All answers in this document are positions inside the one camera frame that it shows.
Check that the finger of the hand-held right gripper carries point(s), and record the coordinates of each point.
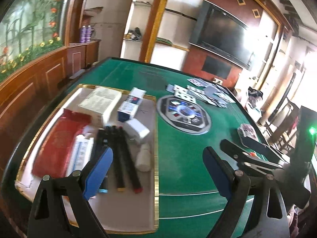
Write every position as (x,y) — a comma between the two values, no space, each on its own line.
(237,153)
(262,148)

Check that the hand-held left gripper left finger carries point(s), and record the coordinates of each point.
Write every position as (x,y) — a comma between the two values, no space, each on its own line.
(99,171)

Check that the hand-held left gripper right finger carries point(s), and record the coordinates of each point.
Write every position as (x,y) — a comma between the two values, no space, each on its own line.
(218,173)

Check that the clear cartoon print pencil case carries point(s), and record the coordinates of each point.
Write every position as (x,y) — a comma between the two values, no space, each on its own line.
(247,131)

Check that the black pen with red end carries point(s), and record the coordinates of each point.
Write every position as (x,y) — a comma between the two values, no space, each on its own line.
(130,163)

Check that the white bottle with red label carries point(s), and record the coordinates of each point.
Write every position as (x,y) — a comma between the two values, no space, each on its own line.
(143,157)

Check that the white tray with gold edge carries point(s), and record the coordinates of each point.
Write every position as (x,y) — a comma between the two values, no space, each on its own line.
(146,203)

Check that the white power adapter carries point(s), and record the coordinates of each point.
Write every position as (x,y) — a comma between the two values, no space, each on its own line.
(137,128)

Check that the white and blue long box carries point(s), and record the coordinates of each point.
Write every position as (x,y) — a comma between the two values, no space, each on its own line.
(80,153)

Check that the dark wooden chair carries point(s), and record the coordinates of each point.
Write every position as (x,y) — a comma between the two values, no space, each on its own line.
(284,124)

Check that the red flat pouch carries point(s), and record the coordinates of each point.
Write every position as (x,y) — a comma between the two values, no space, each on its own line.
(58,143)

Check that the pile of clothes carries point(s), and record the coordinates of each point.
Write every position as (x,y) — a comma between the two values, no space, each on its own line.
(255,96)

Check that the table centre dice console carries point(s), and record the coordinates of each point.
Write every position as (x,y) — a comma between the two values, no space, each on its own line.
(184,114)

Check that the beige paper box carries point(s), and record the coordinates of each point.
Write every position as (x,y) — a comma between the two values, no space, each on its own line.
(101,104)

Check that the scattered playing cards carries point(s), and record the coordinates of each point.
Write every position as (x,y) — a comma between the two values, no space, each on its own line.
(205,94)

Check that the brown wooden sideboard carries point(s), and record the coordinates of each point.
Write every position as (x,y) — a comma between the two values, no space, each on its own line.
(37,86)

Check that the black television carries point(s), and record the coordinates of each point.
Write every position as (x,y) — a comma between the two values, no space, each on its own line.
(223,34)

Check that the green flat item on shelf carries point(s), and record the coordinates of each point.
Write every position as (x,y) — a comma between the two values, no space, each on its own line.
(164,41)

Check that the purple bottles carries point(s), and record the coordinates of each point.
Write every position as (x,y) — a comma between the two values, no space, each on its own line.
(86,34)

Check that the dark bundle on shelf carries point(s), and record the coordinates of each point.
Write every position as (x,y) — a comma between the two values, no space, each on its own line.
(133,34)

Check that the wall power socket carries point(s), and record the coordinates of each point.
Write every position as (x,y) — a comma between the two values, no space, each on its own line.
(217,80)

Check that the dark wall panel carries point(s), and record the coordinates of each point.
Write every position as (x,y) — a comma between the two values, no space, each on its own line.
(216,67)

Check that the white wall shelf unit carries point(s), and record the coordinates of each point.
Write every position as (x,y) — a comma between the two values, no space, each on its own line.
(163,12)

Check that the flower wall mural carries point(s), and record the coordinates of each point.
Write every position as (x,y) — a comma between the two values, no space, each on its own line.
(27,24)

